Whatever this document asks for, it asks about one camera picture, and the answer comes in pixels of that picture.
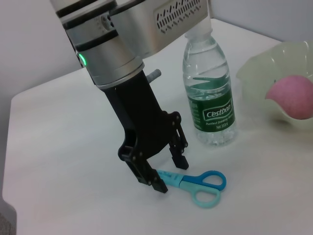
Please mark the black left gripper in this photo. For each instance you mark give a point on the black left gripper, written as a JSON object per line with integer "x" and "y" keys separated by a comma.
{"x": 139, "y": 122}

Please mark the clear green-label water bottle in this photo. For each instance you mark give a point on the clear green-label water bottle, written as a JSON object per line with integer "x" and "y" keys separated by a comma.
{"x": 212, "y": 117}

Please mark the pink peach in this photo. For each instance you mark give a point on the pink peach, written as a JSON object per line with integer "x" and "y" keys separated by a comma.
{"x": 293, "y": 98}

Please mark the blue teal scissors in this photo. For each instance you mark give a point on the blue teal scissors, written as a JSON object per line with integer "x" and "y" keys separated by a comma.
{"x": 188, "y": 180}

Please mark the translucent green fruit plate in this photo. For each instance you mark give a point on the translucent green fruit plate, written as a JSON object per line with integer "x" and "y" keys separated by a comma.
{"x": 269, "y": 63}

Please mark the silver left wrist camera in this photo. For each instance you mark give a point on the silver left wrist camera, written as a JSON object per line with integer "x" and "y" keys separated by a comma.
{"x": 171, "y": 27}

